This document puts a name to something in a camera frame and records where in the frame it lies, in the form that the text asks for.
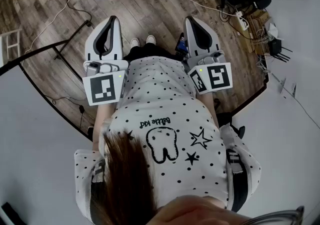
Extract black power adapter cable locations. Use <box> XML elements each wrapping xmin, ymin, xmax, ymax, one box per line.
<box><xmin>44</xmin><ymin>95</ymin><xmax>87</xmax><ymax>131</ymax></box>

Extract black-framed white board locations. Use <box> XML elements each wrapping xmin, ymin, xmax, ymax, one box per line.
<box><xmin>0</xmin><ymin>20</ymin><xmax>96</xmax><ymax>225</ymax></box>

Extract black router with antennas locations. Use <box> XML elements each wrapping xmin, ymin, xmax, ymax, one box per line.
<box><xmin>268</xmin><ymin>38</ymin><xmax>294</xmax><ymax>64</ymax></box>

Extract person's left forearm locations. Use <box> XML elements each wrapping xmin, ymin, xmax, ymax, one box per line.
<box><xmin>92</xmin><ymin>103</ymin><xmax>118</xmax><ymax>152</ymax></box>

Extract white canvas shoe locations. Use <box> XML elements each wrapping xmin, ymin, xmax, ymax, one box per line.
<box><xmin>145</xmin><ymin>34</ymin><xmax>157</xmax><ymax>46</ymax></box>
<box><xmin>129</xmin><ymin>37</ymin><xmax>141</xmax><ymax>49</ymax></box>

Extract black trousers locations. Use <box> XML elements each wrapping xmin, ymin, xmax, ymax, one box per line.
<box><xmin>123</xmin><ymin>42</ymin><xmax>187</xmax><ymax>63</ymax></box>

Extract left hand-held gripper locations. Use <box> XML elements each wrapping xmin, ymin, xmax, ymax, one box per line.
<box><xmin>81</xmin><ymin>15</ymin><xmax>129</xmax><ymax>107</ymax></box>

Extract white stool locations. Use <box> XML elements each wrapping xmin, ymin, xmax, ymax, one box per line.
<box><xmin>0</xmin><ymin>28</ymin><xmax>23</xmax><ymax>68</ymax></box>

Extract cardboard box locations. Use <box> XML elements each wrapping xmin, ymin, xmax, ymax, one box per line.
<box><xmin>243</xmin><ymin>9</ymin><xmax>272</xmax><ymax>55</ymax></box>

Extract grey shoulder strap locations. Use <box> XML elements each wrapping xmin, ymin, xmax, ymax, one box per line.
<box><xmin>90</xmin><ymin>158</ymin><xmax>108</xmax><ymax>184</ymax></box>
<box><xmin>225</xmin><ymin>148</ymin><xmax>249</xmax><ymax>213</ymax></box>

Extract eyeglasses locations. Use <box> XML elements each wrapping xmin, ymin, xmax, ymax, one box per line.
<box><xmin>246</xmin><ymin>205</ymin><xmax>306</xmax><ymax>225</ymax></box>

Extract white crumpled paper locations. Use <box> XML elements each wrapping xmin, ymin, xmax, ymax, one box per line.
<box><xmin>266</xmin><ymin>21</ymin><xmax>279</xmax><ymax>40</ymax></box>

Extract white polka dot shirt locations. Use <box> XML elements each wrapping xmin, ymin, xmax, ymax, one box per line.
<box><xmin>73</xmin><ymin>56</ymin><xmax>262</xmax><ymax>225</ymax></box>

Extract white cable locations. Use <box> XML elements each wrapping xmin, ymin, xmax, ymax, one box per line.
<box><xmin>109</xmin><ymin>0</ymin><xmax>238</xmax><ymax>17</ymax></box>
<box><xmin>23</xmin><ymin>0</ymin><xmax>98</xmax><ymax>54</ymax></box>

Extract black phone with blue screen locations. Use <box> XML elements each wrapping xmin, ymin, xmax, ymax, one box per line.
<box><xmin>174</xmin><ymin>32</ymin><xmax>190</xmax><ymax>57</ymax></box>

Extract person's head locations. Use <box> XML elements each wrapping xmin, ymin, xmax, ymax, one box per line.
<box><xmin>152</xmin><ymin>195</ymin><xmax>252</xmax><ymax>225</ymax></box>

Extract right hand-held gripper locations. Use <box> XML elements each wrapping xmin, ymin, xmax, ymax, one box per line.
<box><xmin>183</xmin><ymin>15</ymin><xmax>234</xmax><ymax>95</ymax></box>

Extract tangled white cables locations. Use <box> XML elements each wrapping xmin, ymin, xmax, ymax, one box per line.
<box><xmin>250</xmin><ymin>27</ymin><xmax>272</xmax><ymax>51</ymax></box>

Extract person's right forearm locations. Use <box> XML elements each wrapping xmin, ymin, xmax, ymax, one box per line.
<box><xmin>196</xmin><ymin>91</ymin><xmax>220</xmax><ymax>130</ymax></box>

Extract white paper sheet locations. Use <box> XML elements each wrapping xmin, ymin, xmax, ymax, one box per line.
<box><xmin>278</xmin><ymin>77</ymin><xmax>298</xmax><ymax>100</ymax></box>

